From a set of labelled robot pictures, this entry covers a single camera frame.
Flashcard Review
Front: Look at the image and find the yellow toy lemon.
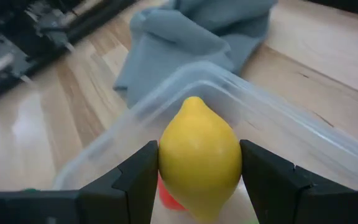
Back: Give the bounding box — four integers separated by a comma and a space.
158, 96, 243, 222

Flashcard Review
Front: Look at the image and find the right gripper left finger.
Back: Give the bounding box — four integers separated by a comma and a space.
79, 140, 160, 224

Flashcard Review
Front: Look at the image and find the clear plastic tupperware container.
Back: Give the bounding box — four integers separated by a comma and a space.
53, 60, 358, 224

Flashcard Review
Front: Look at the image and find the red toy bell pepper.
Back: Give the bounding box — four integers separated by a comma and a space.
157, 174, 188, 212

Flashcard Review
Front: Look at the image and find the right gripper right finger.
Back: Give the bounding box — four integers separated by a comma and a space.
240, 139, 357, 224

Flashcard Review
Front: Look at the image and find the grey cloth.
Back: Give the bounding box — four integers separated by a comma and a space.
113, 0, 279, 108

